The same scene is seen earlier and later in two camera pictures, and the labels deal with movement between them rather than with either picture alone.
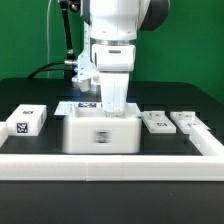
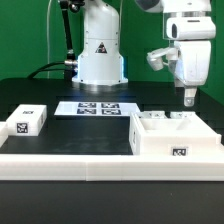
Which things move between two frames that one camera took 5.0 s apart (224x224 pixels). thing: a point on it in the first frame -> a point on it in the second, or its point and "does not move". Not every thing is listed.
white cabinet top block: (27, 120) does not move
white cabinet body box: (89, 131) -> (173, 136)
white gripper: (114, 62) -> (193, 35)
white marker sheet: (92, 109) does not move
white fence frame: (207, 166) does not move
